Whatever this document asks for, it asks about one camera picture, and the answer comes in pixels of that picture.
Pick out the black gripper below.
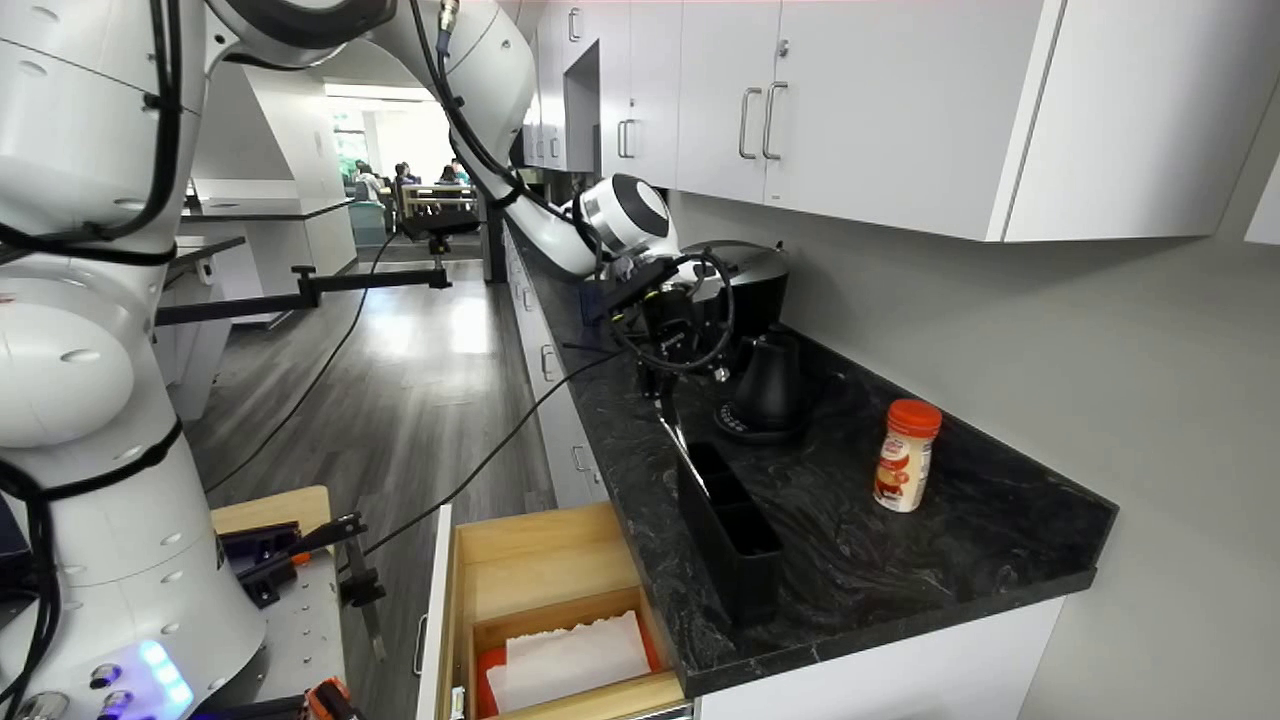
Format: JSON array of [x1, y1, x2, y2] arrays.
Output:
[[642, 290, 703, 399]]

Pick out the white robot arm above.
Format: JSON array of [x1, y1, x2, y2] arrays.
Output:
[[0, 0, 678, 720]]

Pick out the black cutlery holder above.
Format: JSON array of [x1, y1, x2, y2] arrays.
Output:
[[678, 443, 784, 628]]

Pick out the open wooden drawer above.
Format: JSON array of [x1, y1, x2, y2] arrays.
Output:
[[412, 502, 687, 720]]

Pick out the bamboo drawer organizer tray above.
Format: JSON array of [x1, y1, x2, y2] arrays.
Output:
[[451, 583, 683, 720]]

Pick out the black coffee maker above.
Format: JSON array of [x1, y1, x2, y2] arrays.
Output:
[[678, 240, 790, 351]]

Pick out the black gooseneck electric kettle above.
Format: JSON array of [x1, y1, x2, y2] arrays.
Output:
[[715, 331, 803, 443]]

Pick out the orange-lidded creamer bottle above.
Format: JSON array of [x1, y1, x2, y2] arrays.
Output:
[[871, 399, 944, 512]]

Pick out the white upper cabinets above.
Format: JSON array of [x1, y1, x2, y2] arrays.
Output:
[[509, 0, 1280, 245]]

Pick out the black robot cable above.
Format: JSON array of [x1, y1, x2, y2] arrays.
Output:
[[342, 234, 742, 592]]

